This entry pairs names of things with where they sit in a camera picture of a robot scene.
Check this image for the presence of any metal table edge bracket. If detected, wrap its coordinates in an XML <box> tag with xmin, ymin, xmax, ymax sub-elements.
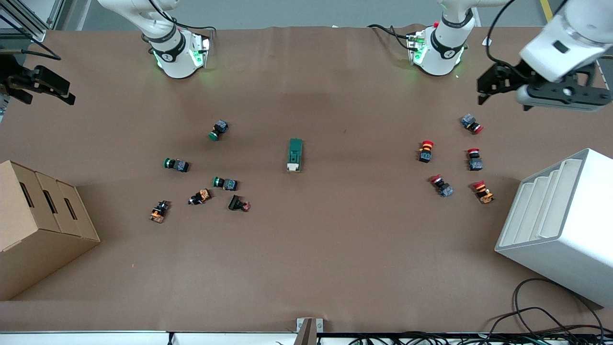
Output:
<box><xmin>296</xmin><ymin>317</ymin><xmax>324</xmax><ymax>345</ymax></box>

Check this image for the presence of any black cable bundle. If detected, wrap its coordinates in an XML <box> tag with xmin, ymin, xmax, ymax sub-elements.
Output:
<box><xmin>330</xmin><ymin>326</ymin><xmax>613</xmax><ymax>345</ymax></box>

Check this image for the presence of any white slotted bin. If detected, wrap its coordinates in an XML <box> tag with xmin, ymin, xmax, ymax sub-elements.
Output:
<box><xmin>495</xmin><ymin>148</ymin><xmax>613</xmax><ymax>308</ymax></box>

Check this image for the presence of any looped black floor cable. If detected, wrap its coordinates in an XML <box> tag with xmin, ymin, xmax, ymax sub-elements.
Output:
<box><xmin>513</xmin><ymin>278</ymin><xmax>605</xmax><ymax>334</ymax></box>

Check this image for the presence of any black left arm base cable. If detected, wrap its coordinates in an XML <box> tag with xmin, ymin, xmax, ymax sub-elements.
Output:
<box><xmin>367</xmin><ymin>23</ymin><xmax>417</xmax><ymax>51</ymax></box>

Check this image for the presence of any cardboard box with slots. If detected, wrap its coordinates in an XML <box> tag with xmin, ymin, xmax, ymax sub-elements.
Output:
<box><xmin>0</xmin><ymin>160</ymin><xmax>101</xmax><ymax>301</ymax></box>

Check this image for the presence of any black pink button switch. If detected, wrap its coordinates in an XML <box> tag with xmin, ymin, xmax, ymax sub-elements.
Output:
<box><xmin>227</xmin><ymin>194</ymin><xmax>251</xmax><ymax>212</ymax></box>

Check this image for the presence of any aluminium frame profile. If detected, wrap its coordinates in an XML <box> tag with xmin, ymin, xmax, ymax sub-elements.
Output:
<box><xmin>0</xmin><ymin>0</ymin><xmax>65</xmax><ymax>43</ymax></box>

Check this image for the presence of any brown paper table cover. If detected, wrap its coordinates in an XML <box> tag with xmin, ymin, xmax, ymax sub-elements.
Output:
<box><xmin>0</xmin><ymin>24</ymin><xmax>613</xmax><ymax>334</ymax></box>

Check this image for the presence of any red orange emergency stop button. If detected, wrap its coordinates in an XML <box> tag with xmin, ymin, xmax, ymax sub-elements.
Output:
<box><xmin>472</xmin><ymin>180</ymin><xmax>495</xmax><ymax>205</ymax></box>

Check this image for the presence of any black right arm base cable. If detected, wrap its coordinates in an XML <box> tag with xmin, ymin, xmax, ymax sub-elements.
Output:
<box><xmin>163</xmin><ymin>19</ymin><xmax>218</xmax><ymax>34</ymax></box>

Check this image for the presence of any white table edge rail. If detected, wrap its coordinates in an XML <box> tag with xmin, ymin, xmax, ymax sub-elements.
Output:
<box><xmin>0</xmin><ymin>331</ymin><xmax>300</xmax><ymax>345</ymax></box>

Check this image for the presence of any black arm base cable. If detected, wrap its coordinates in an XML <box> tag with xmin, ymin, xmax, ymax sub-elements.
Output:
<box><xmin>367</xmin><ymin>23</ymin><xmax>417</xmax><ymax>51</ymax></box>
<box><xmin>163</xmin><ymin>19</ymin><xmax>218</xmax><ymax>34</ymax></box>

